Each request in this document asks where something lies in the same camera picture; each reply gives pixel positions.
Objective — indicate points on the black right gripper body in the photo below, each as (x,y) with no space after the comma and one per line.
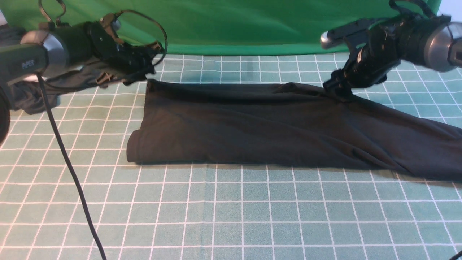
(370,63)

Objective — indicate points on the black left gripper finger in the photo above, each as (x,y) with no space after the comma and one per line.
(136,77)
(104,80)

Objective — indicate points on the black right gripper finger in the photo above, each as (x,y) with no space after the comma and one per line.
(338,89)

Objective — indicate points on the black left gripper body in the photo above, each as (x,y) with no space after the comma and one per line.
(131,59)

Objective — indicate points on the dark gray long-sleeve top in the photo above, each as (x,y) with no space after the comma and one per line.
(289,124)

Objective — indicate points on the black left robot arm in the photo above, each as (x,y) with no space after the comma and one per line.
(56,50)

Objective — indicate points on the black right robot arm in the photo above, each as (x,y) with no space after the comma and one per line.
(434,43)

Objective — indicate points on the green backdrop cloth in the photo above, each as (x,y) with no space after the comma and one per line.
(239,27)

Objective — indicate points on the crumpled dark gray garment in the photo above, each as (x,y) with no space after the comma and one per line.
(27,94)

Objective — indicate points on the green checkered tablecloth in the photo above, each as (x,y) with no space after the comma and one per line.
(202,212)

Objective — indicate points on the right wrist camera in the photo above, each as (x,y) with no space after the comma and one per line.
(352,34)

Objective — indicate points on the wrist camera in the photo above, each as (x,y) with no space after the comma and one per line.
(352,34)
(110,23)

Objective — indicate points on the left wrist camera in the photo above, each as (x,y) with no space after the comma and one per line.
(110,23)

